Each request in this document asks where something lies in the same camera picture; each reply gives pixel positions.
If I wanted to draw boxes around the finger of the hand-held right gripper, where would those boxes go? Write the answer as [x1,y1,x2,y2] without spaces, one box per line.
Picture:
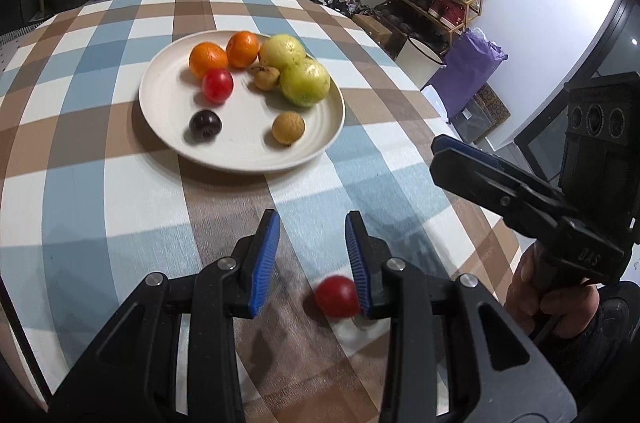
[432,135,566,206]
[430,149,571,239]

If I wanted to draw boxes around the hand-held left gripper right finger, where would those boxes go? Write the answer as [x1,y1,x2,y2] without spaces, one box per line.
[344,210,578,423]

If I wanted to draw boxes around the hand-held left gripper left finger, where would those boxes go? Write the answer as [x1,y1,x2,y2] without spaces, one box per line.
[50,209,282,423]

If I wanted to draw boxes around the red tomato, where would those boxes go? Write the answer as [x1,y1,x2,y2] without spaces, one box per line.
[201,68,235,105]
[314,275,362,319]

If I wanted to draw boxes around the cream round plate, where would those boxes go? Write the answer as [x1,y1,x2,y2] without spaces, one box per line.
[138,30,347,174]

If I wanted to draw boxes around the round brown longan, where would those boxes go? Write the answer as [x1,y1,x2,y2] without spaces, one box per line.
[271,111,306,147]

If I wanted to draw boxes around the dark purple plum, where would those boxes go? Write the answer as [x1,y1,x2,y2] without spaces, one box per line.
[188,109,223,145]

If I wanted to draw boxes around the tan walnut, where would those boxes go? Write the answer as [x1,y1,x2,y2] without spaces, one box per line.
[248,63,281,92]

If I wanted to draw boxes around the light orange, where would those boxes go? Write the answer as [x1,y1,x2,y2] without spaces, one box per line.
[188,42,229,78]

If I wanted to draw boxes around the deep orange mandarin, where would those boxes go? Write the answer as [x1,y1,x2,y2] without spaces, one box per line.
[226,31,261,70]

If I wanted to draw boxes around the person's right hand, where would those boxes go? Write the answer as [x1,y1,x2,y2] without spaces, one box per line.
[505,247,601,341]

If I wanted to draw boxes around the brown patterned doormat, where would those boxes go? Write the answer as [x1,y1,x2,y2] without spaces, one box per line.
[472,83,512,128]

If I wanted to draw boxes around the purple plastic bag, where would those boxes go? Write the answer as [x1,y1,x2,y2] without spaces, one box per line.
[430,28,508,124]

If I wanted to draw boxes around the white bucket with black rim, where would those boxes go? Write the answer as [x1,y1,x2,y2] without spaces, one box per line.
[397,34,446,86]

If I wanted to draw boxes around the cardboard box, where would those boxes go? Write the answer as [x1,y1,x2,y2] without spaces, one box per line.
[352,13,393,48]

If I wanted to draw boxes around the yellow-green guava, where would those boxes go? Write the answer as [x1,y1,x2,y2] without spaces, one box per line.
[279,58,332,108]
[258,34,307,71]

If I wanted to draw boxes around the black shoes on floor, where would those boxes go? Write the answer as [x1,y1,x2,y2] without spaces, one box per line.
[307,0,373,16]

